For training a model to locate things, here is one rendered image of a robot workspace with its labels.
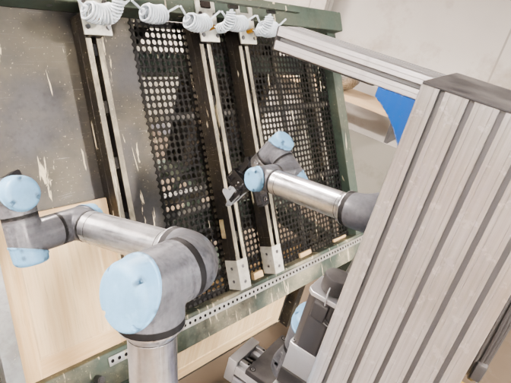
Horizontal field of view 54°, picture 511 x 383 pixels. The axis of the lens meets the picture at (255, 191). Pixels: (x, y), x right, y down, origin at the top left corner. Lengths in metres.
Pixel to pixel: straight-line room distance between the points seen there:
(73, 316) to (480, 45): 3.62
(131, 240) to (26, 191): 0.24
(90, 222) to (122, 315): 0.36
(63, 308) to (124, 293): 0.87
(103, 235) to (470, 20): 3.73
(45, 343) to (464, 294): 1.21
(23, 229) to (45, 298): 0.54
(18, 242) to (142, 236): 0.27
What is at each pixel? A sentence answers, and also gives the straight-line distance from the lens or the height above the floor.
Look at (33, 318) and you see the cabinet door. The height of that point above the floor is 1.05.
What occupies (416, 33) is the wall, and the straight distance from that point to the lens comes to 4.51.
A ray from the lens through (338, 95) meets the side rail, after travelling 2.77.
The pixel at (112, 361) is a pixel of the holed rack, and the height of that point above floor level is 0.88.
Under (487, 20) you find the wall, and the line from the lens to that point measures 4.40.
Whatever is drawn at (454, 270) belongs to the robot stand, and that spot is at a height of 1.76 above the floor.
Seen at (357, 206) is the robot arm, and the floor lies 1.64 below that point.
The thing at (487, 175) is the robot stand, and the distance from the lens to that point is 0.83.
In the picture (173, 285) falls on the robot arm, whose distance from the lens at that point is 0.83.
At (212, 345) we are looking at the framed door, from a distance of 2.62.
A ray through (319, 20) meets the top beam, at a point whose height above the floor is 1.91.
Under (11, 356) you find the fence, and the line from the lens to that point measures 1.62.
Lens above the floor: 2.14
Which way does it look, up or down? 25 degrees down
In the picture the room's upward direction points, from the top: 15 degrees clockwise
